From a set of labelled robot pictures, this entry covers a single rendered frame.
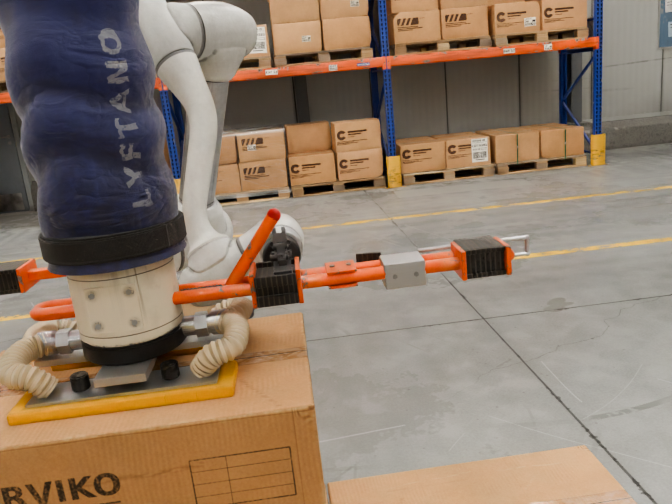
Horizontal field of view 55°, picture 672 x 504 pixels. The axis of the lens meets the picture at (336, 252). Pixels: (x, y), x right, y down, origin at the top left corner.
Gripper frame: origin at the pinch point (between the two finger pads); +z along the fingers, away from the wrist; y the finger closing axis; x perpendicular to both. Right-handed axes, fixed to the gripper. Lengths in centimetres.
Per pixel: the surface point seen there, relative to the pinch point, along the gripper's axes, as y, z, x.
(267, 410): 13.3, 19.9, 4.5
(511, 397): 107, -143, -91
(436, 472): 53, -18, -28
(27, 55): -39, 10, 31
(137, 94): -32.7, 5.0, 18.1
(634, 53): -34, -842, -547
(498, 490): 53, -9, -39
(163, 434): 14.7, 20.0, 19.6
